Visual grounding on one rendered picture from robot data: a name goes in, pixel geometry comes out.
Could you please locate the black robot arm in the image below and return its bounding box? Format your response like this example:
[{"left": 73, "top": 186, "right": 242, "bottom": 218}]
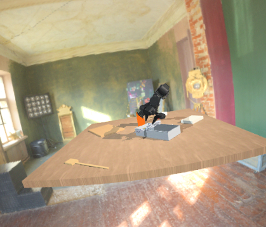
[{"left": 137, "top": 83, "right": 170, "bottom": 118}]

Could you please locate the cream rectangular block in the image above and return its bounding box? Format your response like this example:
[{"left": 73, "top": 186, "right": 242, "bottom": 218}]
[{"left": 181, "top": 115, "right": 203, "bottom": 124}]

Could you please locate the light wooden board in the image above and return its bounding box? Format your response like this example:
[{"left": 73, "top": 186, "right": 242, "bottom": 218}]
[{"left": 89, "top": 124, "right": 125, "bottom": 137}]

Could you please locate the grey roasting tin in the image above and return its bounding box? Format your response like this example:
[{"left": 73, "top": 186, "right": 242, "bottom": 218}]
[{"left": 135, "top": 123, "right": 181, "bottom": 141}]

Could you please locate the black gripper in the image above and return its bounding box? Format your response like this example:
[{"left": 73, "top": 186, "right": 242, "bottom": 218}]
[{"left": 139, "top": 104, "right": 166, "bottom": 125}]

